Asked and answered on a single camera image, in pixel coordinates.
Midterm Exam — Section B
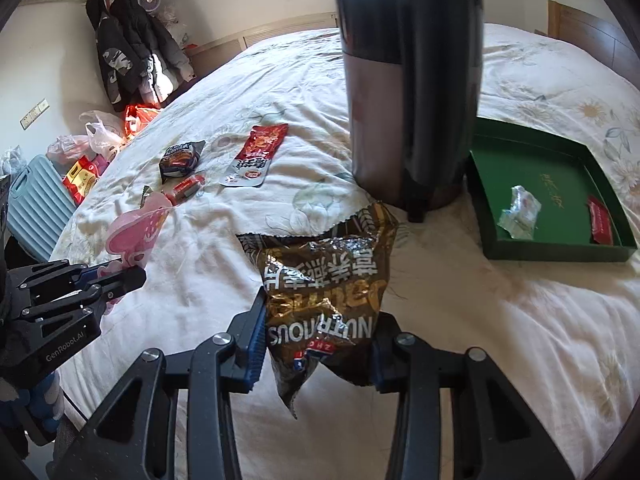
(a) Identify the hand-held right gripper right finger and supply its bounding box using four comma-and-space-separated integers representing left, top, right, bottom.
367, 310, 576, 480

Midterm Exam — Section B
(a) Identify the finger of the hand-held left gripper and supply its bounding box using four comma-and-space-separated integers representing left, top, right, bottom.
22, 266, 147, 331
10, 259, 123, 293

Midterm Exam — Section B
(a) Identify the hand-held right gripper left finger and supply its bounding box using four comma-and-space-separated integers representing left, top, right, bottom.
62, 287, 268, 480

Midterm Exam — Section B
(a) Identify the pink snack packet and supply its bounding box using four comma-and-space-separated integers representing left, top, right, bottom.
106, 186, 172, 270

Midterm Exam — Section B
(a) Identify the gold brown snack bag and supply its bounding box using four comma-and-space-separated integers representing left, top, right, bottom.
236, 200, 401, 420

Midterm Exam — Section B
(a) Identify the small red snack packet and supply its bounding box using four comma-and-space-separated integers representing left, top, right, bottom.
162, 174, 207, 207

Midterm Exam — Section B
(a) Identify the white brown cookie packet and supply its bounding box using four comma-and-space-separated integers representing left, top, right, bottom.
159, 139, 207, 179

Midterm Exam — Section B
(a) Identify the long red snack packet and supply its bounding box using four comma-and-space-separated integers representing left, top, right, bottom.
218, 123, 290, 189

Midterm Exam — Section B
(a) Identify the green cardboard tray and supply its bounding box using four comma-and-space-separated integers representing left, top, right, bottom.
465, 116, 638, 263

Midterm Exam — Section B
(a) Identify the person's left hand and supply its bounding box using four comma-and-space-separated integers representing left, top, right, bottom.
27, 372, 67, 437

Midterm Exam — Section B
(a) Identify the light blue ribbed suitcase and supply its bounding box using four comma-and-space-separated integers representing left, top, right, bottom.
6, 155, 78, 261

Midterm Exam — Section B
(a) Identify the red yellow packet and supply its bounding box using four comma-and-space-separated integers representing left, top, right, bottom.
62, 155, 101, 206

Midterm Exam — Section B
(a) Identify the floral bed sheet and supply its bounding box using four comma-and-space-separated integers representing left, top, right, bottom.
50, 22, 640, 480

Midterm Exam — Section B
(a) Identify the pink plastic bag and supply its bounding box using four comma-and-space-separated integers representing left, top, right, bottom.
46, 135, 91, 166

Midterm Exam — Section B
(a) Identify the white plastic bag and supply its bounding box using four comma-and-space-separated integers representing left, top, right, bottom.
79, 110, 126, 161

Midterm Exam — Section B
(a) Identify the clear plastic bag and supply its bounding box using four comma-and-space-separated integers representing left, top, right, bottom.
0, 145, 26, 176

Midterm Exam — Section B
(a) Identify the red plastic bag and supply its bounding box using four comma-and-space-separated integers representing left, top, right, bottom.
122, 104, 161, 143

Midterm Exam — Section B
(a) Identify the black camouflage jacket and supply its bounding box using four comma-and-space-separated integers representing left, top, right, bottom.
85, 0, 146, 113

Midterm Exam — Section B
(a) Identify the clear crumpled candy wrapper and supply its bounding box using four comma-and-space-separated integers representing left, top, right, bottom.
496, 185, 543, 241

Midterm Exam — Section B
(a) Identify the dark puffer jacket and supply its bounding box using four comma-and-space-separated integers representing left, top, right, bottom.
110, 0, 193, 108

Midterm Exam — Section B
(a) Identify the hanging plastic bag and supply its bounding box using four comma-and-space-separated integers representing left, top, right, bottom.
160, 5, 201, 51

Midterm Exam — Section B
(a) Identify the black electric kettle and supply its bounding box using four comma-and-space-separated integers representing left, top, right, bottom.
328, 0, 486, 224

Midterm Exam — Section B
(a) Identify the flat red packet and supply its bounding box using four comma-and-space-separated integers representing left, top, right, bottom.
586, 196, 617, 246

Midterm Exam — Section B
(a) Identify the wooden headboard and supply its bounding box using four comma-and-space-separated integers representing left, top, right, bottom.
535, 0, 640, 78

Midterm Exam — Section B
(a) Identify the wall switch plate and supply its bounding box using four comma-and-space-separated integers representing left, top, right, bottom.
19, 98, 51, 129

